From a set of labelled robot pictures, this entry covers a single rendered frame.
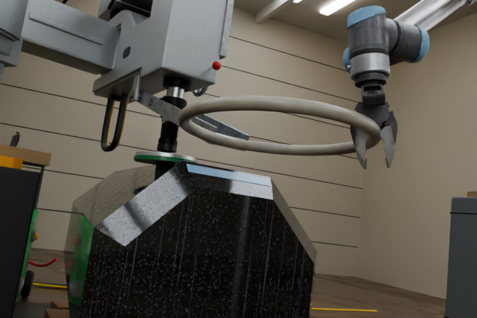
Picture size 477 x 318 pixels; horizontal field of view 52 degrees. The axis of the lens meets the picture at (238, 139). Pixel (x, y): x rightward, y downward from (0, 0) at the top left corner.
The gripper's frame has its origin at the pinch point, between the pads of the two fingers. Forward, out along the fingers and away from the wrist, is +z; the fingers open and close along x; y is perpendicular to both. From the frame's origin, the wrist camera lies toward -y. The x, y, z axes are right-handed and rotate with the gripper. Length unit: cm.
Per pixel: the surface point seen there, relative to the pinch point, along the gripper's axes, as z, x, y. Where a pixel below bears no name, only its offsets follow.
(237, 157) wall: -108, 220, 595
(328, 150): -7.2, 13.0, 22.4
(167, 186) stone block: 0, 63, 25
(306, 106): -8.9, 11.9, -18.8
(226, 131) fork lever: -16, 44, 28
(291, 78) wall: -244, 142, 649
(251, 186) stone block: -1, 41, 45
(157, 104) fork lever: -31, 73, 39
